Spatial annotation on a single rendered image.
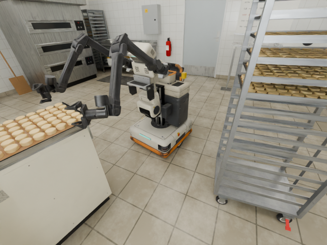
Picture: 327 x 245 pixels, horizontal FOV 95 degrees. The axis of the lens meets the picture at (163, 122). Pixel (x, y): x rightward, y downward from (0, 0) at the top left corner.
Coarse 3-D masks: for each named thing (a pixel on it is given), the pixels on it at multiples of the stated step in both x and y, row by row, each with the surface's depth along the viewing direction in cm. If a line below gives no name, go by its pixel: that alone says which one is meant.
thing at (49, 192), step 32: (32, 160) 79; (64, 160) 93; (96, 160) 113; (0, 192) 72; (32, 192) 84; (64, 192) 100; (96, 192) 123; (0, 224) 77; (32, 224) 90; (64, 224) 108
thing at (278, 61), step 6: (258, 60) 73; (264, 60) 72; (270, 60) 71; (276, 60) 70; (282, 60) 70; (288, 60) 69; (294, 60) 68; (300, 60) 68; (306, 60) 67; (312, 60) 66; (318, 60) 66; (324, 60) 65; (324, 66) 66
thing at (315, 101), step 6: (246, 96) 83; (252, 96) 82; (258, 96) 81; (264, 96) 80; (270, 96) 79; (276, 96) 78; (282, 96) 78; (288, 96) 77; (294, 96) 76; (294, 102) 77; (300, 102) 76; (306, 102) 75; (312, 102) 75; (318, 102) 74; (324, 102) 73
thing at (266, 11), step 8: (272, 0) 59; (264, 8) 61; (264, 16) 62; (264, 24) 63; (256, 32) 67; (264, 32) 64; (256, 40) 67; (256, 48) 68; (256, 56) 70; (248, 64) 74; (248, 72) 74; (248, 80) 76; (248, 88) 78; (240, 96) 81; (240, 104) 84; (240, 112) 86; (232, 128) 93; (232, 136) 96; (224, 152) 107; (224, 160) 109; (224, 168) 112; (216, 184) 125; (216, 192) 130
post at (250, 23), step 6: (252, 6) 94; (252, 12) 95; (252, 24) 98; (246, 30) 101; (246, 36) 103; (246, 42) 104; (240, 54) 109; (240, 66) 113; (234, 90) 124; (228, 108) 133; (228, 120) 139
